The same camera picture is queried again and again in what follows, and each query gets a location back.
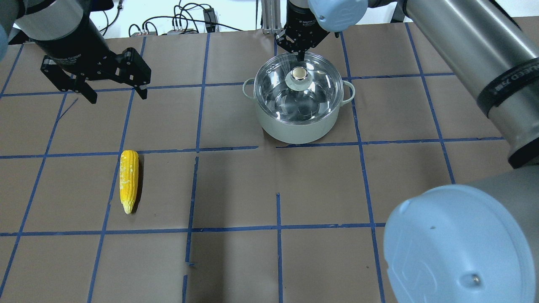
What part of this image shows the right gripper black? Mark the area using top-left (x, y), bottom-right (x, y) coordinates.
top-left (275, 0), bottom-right (330, 63)

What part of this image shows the glass pot lid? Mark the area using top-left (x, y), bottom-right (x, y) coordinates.
top-left (253, 52), bottom-right (345, 125)

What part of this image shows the yellow corn cob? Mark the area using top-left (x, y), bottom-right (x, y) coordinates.
top-left (119, 150), bottom-right (140, 214)

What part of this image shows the aluminium frame post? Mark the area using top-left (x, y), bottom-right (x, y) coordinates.
top-left (258, 0), bottom-right (283, 35)

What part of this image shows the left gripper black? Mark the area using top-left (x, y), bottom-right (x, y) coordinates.
top-left (40, 17), bottom-right (152, 103)

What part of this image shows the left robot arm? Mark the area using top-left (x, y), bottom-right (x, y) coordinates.
top-left (1, 0), bottom-right (152, 104)

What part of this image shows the pale green cooking pot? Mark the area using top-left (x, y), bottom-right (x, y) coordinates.
top-left (242, 77), bottom-right (356, 144)

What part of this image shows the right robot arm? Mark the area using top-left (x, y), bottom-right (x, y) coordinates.
top-left (275, 23), bottom-right (510, 303)

